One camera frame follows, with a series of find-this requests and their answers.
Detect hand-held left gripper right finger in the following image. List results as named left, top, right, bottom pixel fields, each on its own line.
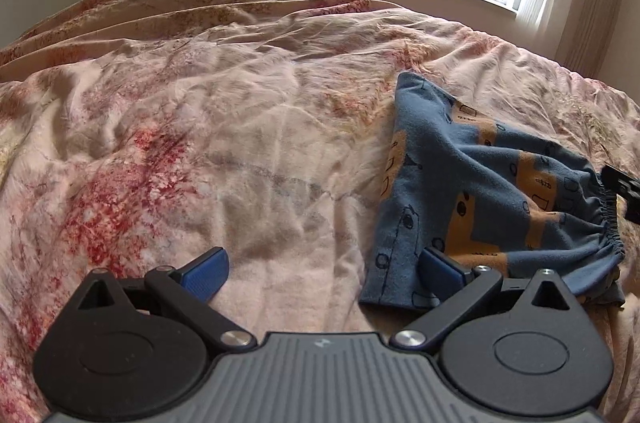
left=389, top=247, right=584, bottom=352

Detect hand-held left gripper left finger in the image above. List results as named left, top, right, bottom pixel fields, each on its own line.
left=70, top=247, right=257, bottom=352

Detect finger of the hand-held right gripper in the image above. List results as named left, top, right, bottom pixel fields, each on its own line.
left=602, top=163, right=640, bottom=225

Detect blue pants with orange print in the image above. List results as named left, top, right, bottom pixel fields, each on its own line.
left=359, top=72, right=627, bottom=312

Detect pink floral blanket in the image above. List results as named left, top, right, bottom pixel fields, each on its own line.
left=0, top=0, right=640, bottom=423

